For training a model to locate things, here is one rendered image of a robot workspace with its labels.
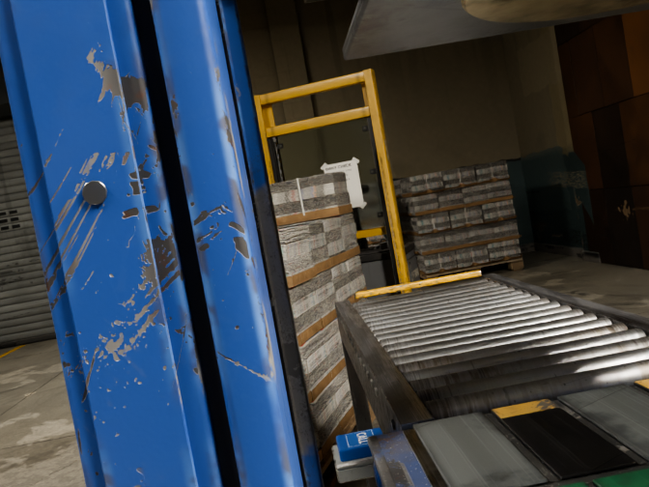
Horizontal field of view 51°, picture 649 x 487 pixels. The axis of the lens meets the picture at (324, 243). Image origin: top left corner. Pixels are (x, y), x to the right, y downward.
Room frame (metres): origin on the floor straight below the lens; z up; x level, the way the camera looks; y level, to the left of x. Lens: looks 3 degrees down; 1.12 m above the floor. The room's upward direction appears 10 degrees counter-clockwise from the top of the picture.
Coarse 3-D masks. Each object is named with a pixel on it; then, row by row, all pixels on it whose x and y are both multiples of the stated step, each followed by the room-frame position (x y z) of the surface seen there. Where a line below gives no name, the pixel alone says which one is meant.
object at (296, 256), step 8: (280, 232) 2.66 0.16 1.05; (288, 232) 2.69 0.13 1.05; (296, 232) 2.78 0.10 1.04; (304, 232) 2.86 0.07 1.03; (280, 240) 2.66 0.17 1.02; (288, 240) 2.68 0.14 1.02; (296, 240) 2.77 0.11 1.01; (304, 240) 2.87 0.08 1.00; (288, 248) 2.69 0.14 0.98; (296, 248) 2.77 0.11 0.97; (304, 248) 2.85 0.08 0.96; (288, 256) 2.67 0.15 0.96; (296, 256) 2.76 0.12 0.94; (304, 256) 2.84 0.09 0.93; (288, 264) 2.66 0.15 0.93; (296, 264) 2.75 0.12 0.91; (304, 264) 2.82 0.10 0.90; (312, 264) 2.90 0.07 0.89; (288, 272) 2.66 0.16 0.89; (296, 272) 2.72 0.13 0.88
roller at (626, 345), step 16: (576, 352) 1.17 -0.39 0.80; (592, 352) 1.17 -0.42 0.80; (608, 352) 1.16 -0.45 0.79; (480, 368) 1.17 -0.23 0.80; (496, 368) 1.16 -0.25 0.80; (512, 368) 1.16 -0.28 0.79; (528, 368) 1.15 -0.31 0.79; (416, 384) 1.15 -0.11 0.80; (432, 384) 1.15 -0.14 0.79; (448, 384) 1.15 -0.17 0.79
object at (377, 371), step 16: (336, 304) 2.23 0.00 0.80; (352, 304) 2.17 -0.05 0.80; (352, 320) 1.88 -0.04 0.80; (352, 336) 1.68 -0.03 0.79; (368, 336) 1.62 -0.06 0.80; (352, 352) 1.80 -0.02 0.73; (368, 352) 1.45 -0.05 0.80; (384, 352) 1.42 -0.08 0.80; (368, 368) 1.34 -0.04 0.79; (384, 368) 1.29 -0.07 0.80; (368, 384) 1.42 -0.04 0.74; (384, 384) 1.18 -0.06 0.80; (400, 384) 1.16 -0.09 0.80; (368, 400) 1.50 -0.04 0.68; (384, 400) 1.12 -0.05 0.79; (400, 400) 1.07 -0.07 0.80; (416, 400) 1.05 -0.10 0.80; (384, 416) 1.17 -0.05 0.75; (400, 416) 0.99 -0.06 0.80; (416, 416) 0.98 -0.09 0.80; (432, 416) 0.96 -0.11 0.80; (384, 432) 1.22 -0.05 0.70
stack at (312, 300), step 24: (312, 288) 2.91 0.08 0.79; (336, 288) 3.26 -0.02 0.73; (312, 312) 2.85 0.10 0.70; (312, 336) 2.84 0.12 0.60; (336, 336) 3.10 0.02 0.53; (312, 360) 2.74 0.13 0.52; (336, 360) 3.06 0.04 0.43; (312, 384) 2.71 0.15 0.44; (336, 384) 2.99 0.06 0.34; (312, 408) 2.68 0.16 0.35; (336, 408) 2.94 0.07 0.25; (336, 480) 2.77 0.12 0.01
